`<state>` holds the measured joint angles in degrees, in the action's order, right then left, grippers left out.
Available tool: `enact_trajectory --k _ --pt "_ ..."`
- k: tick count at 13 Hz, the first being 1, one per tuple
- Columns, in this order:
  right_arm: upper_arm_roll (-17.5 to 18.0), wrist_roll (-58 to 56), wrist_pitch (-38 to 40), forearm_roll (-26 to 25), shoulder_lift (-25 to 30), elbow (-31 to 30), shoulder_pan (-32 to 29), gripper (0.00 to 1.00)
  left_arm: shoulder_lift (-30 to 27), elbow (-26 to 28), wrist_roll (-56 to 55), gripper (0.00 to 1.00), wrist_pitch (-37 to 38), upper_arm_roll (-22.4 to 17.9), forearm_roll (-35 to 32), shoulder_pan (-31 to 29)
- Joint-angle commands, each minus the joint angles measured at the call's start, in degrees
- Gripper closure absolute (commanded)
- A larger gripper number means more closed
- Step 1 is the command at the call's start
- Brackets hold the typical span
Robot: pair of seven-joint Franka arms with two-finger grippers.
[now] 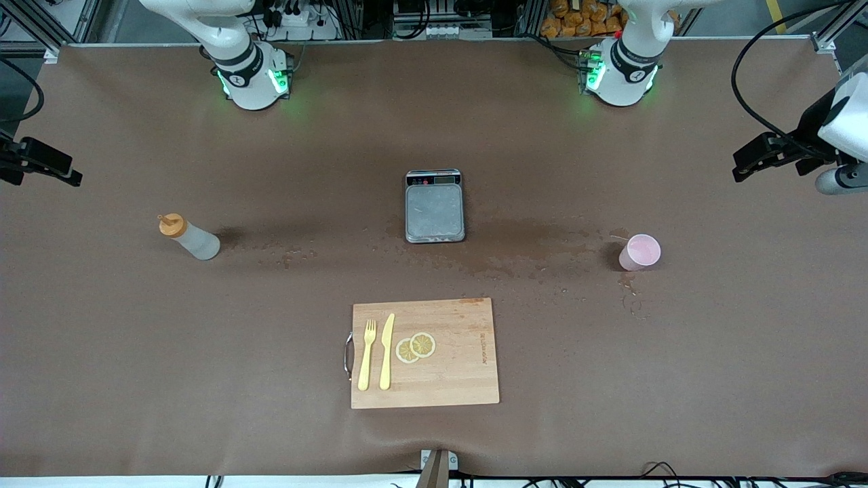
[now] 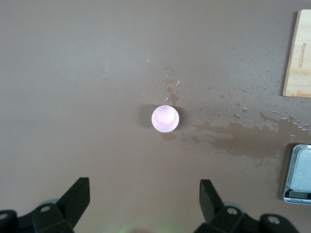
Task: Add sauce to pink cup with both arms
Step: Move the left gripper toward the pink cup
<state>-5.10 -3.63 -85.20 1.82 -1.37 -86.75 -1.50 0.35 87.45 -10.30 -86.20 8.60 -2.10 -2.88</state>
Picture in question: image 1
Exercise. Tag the orange snack packets pile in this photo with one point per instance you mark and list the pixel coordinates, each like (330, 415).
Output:
(576, 20)

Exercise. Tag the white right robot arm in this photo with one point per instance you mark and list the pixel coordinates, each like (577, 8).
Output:
(251, 88)

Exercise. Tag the aluminium frame profile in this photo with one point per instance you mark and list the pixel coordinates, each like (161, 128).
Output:
(51, 53)
(824, 44)

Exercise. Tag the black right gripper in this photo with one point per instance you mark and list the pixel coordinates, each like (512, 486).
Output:
(8, 161)

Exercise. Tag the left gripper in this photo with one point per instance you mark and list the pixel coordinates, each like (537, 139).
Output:
(809, 130)

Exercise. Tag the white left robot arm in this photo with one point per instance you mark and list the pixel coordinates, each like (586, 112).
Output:
(620, 88)

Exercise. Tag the lemon slice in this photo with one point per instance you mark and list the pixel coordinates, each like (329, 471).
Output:
(424, 344)
(404, 352)

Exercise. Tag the white power strip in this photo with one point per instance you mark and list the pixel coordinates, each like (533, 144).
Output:
(305, 24)

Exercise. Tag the metal camera mounting bracket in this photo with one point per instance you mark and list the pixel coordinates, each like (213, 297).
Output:
(437, 468)

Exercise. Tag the clear squeeze bottle orange cap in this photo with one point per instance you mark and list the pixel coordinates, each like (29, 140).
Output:
(196, 242)

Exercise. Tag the pink plastic cup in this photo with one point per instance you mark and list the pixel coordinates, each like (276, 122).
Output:
(641, 252)

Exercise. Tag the yellow plastic knife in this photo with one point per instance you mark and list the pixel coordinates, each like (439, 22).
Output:
(386, 352)

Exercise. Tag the grey digital kitchen scale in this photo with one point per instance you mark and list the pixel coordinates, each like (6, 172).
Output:
(434, 210)

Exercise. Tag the wooden cutting board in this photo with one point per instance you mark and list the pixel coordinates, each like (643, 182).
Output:
(454, 373)

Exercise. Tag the yellow plastic fork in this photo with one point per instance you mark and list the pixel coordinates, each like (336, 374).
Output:
(366, 359)

